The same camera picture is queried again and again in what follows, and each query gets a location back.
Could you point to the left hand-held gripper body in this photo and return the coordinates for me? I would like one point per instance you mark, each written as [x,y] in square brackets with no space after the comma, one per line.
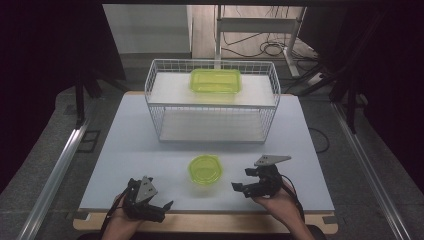
[145,191]

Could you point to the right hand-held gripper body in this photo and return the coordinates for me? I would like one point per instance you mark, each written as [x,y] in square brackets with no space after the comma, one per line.
[266,181]

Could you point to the small round green container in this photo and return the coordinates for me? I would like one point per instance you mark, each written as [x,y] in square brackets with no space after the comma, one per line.
[205,169]

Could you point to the large rectangular green container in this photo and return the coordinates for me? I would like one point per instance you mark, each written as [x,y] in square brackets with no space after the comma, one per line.
[215,81]

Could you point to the person's right hand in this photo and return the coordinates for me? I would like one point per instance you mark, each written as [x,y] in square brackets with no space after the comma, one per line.
[281,208]

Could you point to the person's left hand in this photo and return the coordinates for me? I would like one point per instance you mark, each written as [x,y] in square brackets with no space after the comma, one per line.
[121,223]

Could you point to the black metal stand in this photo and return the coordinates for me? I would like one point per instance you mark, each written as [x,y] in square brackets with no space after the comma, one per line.
[350,106]
[80,100]

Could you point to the white power strip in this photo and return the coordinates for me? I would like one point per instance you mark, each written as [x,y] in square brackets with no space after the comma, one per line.
[315,78]

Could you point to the white cabinet panel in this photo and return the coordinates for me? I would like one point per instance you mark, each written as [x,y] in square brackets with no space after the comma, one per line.
[146,28]

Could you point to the aluminium floor rail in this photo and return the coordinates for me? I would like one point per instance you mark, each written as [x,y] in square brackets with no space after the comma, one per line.
[370,173]
[55,176]

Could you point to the white metal desk frame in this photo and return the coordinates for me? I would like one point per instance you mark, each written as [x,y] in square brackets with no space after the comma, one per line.
[256,25]

